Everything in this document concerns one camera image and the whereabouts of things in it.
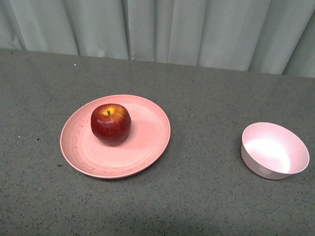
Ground pink round plate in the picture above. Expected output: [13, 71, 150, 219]
[60, 94, 171, 179]

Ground red apple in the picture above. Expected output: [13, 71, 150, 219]
[90, 103, 131, 146]

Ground pale pink bowl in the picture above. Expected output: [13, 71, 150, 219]
[241, 122, 310, 180]

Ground grey-white curtain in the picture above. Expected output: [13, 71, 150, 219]
[0, 0, 315, 78]

